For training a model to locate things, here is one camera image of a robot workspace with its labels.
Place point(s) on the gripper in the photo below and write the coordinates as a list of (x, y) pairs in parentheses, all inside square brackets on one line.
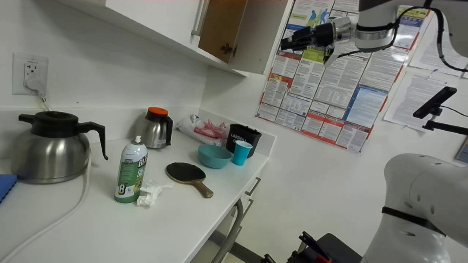
[(324, 34)]

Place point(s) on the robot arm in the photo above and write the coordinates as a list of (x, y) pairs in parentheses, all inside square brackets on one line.
[(420, 204)]

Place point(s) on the white cabinet door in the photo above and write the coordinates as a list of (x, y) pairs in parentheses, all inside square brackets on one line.
[(261, 33), (157, 14)]

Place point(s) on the black container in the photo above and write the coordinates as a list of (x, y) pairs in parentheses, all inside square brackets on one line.
[(243, 135)]

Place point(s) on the white paper notice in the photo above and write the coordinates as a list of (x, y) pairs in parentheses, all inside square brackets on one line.
[(413, 98), (429, 51)]

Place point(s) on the teal paper cup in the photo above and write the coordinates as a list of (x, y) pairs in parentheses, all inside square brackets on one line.
[(240, 153)]

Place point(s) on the clear plastic bag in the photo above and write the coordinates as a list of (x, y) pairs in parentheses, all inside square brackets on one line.
[(199, 129)]

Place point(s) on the teal bowl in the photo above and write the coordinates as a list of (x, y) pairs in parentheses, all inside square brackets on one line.
[(214, 157)]

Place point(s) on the small steel carafe orange lid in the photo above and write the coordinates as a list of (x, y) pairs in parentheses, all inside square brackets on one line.
[(155, 131)]

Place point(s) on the black table tennis paddle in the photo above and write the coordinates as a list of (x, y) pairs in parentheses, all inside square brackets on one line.
[(182, 171)]

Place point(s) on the framed blue sign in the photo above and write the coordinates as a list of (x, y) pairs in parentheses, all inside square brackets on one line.
[(463, 151)]

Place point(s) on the black clamp with red tip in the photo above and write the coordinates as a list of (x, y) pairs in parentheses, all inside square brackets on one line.
[(314, 248)]

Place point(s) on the crumpled white paper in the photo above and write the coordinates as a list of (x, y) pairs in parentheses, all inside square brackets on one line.
[(150, 193)]

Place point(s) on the green and white spray can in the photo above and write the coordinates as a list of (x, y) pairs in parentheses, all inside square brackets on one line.
[(129, 175)]

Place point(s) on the large steel carafe black lid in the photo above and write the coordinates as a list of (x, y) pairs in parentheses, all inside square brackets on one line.
[(51, 153)]

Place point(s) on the blue mat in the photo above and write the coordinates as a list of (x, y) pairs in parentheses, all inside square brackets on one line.
[(5, 186)]

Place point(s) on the large printed wall poster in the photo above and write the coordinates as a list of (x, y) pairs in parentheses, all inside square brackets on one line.
[(329, 98)]

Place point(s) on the white wall cabinet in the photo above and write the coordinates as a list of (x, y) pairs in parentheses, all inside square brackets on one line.
[(164, 18)]

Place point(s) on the camera on mount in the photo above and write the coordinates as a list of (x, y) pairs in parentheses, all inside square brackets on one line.
[(435, 102)]

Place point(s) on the white wall socket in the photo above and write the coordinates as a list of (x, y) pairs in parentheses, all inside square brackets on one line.
[(22, 73)]

